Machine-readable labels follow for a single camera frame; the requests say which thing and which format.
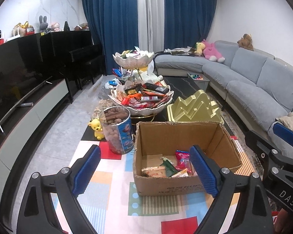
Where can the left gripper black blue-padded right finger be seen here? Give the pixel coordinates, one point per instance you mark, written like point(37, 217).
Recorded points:
point(253, 213)

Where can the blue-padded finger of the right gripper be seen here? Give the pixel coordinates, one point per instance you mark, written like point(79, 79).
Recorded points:
point(284, 133)

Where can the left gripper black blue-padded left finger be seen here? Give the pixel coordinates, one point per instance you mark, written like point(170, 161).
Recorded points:
point(37, 213)

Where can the red candy bag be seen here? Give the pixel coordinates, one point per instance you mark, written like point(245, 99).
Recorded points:
point(183, 160)

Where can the green cracker snack bag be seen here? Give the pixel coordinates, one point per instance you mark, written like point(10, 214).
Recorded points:
point(169, 167)

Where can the orange biscuit snack bag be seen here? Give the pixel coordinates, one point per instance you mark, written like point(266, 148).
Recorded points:
point(155, 171)

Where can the clear cheese snack packet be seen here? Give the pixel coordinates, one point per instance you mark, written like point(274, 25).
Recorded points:
point(182, 173)

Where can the person's right hand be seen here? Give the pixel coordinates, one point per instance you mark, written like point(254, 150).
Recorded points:
point(282, 222)

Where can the grey sectional sofa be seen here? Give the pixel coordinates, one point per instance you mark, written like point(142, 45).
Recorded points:
point(255, 84)

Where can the gold mountain-shaped tray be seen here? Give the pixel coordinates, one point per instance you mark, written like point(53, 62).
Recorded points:
point(197, 107)

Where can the brown teddy bear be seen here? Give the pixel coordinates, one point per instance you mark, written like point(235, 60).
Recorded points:
point(246, 42)

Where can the grey toy storage bin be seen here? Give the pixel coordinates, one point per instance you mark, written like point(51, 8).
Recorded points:
point(198, 80)

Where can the yellow bear toy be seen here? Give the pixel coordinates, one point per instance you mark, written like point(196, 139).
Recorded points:
point(97, 128)

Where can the brown cardboard box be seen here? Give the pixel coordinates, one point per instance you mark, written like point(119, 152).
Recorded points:
point(155, 140)

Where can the pink plush toy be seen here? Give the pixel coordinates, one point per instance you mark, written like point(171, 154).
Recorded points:
point(211, 53)

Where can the clear jar of nuts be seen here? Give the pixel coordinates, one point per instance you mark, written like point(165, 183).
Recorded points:
point(117, 129)

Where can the yellow plush toy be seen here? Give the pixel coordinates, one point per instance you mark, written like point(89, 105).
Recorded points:
point(199, 48)

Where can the bag of nuts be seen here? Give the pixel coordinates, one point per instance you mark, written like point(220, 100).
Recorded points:
point(102, 105)

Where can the tiered white snack bowl stand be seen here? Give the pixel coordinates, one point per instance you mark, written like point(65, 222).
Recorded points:
point(136, 86)

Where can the grey rabbit plush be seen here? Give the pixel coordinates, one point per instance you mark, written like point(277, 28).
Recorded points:
point(43, 25)

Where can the blue curtains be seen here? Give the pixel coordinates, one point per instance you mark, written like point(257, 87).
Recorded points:
point(152, 25)

